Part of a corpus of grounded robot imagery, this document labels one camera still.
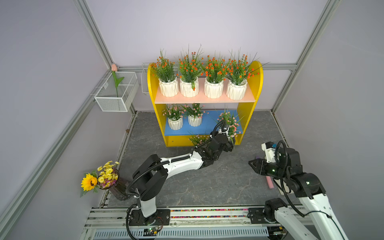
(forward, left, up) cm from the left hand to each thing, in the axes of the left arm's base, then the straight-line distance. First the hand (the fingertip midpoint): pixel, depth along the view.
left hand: (227, 135), depth 82 cm
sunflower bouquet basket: (-20, +57, +4) cm, 61 cm away
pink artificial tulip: (+35, +63, +13) cm, 73 cm away
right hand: (-16, -9, 0) cm, 18 cm away
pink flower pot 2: (0, -1, +12) cm, 12 cm away
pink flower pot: (+11, +28, +8) cm, 31 cm away
